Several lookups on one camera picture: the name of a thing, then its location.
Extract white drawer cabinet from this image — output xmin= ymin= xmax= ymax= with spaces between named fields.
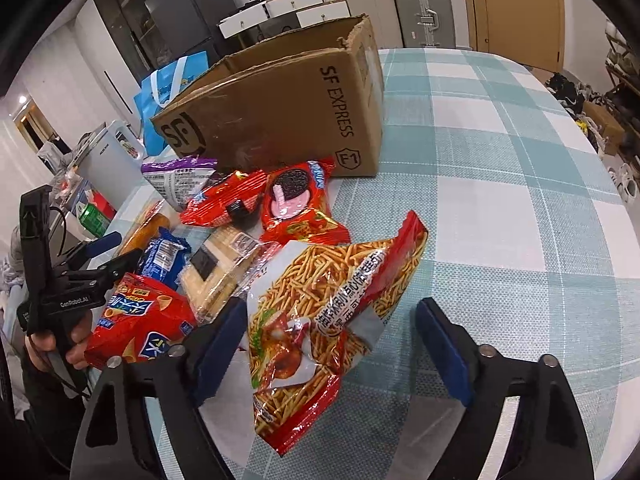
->
xmin=217 ymin=0 xmax=351 ymax=40

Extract person's left hand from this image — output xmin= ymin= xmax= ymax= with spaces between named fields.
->
xmin=25 ymin=310 xmax=94 ymax=371

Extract purple white snack bag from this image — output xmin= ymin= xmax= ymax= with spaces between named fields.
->
xmin=141 ymin=156 xmax=218 ymax=211

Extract brown cardboard box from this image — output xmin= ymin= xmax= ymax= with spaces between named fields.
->
xmin=150 ymin=14 xmax=386 ymax=178

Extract checked tablecloth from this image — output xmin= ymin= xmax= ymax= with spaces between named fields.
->
xmin=97 ymin=47 xmax=626 ymax=480

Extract clear bread packet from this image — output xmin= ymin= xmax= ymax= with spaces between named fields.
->
xmin=117 ymin=200 xmax=173 ymax=261

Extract noodle stick snack bag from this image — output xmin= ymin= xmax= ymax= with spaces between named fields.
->
xmin=240 ymin=210 xmax=430 ymax=457

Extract red cone snack bag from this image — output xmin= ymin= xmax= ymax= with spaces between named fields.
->
xmin=84 ymin=272 xmax=198 ymax=370

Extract blue cartoon tote bag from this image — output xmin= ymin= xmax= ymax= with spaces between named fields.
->
xmin=134 ymin=51 xmax=210 ymax=156

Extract dark glass cabinet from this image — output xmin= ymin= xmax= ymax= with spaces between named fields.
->
xmin=92 ymin=0 xmax=166 ymax=81

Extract shoe rack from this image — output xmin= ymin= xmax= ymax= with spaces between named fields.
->
xmin=602 ymin=20 xmax=640 ymax=161

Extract red sandwich cookie packet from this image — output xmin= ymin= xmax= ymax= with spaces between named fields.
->
xmin=259 ymin=157 xmax=351 ymax=246

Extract beige suitcase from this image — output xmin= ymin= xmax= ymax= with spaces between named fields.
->
xmin=340 ymin=0 xmax=403 ymax=50

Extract wooden door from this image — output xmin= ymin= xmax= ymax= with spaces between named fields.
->
xmin=460 ymin=0 xmax=566 ymax=58

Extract scattered shoes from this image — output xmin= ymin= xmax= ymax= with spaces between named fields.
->
xmin=545 ymin=72 xmax=640 ymax=206

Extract person's left forearm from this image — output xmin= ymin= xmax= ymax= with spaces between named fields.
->
xmin=0 ymin=345 xmax=96 ymax=480

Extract small cardboard box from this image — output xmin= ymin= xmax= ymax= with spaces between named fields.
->
xmin=582 ymin=102 xmax=626 ymax=156

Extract dark grey refrigerator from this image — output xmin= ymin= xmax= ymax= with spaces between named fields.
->
xmin=145 ymin=0 xmax=241 ymax=66

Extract red wafer snack packet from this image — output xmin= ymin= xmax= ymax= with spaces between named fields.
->
xmin=179 ymin=170 xmax=271 ymax=228

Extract blue cookie packet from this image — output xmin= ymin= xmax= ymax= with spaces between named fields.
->
xmin=136 ymin=227 xmax=193 ymax=291

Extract clear cracker packet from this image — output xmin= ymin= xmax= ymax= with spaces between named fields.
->
xmin=177 ymin=225 xmax=281 ymax=323

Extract green can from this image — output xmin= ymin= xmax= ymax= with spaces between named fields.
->
xmin=77 ymin=202 xmax=113 ymax=238

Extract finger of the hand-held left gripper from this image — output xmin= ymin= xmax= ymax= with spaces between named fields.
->
xmin=65 ymin=231 xmax=123 ymax=271
xmin=62 ymin=248 xmax=146 ymax=288

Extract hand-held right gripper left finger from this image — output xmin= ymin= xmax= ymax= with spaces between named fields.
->
xmin=70 ymin=297 xmax=247 ymax=480

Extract white plastic appliance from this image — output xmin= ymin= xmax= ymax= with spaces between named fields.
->
xmin=82 ymin=120 xmax=146 ymax=201

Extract silver suitcase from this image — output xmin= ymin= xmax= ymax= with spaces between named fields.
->
xmin=391 ymin=0 xmax=457 ymax=50

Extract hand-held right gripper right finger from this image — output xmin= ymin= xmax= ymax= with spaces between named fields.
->
xmin=415 ymin=297 xmax=596 ymax=480

